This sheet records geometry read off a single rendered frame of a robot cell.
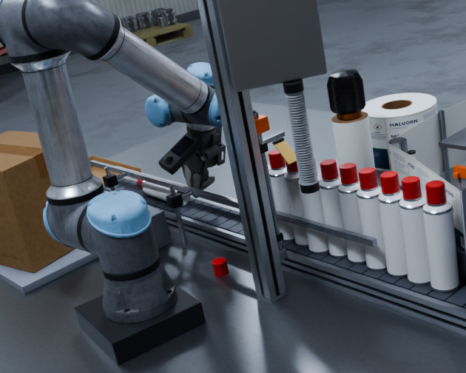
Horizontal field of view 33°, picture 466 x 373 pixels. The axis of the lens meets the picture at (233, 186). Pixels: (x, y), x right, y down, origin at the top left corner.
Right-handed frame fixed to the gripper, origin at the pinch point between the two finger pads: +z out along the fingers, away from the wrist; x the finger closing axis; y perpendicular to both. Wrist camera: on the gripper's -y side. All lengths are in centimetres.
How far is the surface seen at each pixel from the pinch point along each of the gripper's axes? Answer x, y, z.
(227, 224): -15.3, -1.9, -0.9
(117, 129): 324, 189, 217
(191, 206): 1.6, 0.6, 5.3
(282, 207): -31.7, -1.2, -15.8
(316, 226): -43.9, -3.7, -19.8
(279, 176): -29.6, -0.9, -22.8
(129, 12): 676, 448, 311
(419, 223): -65, -1, -32
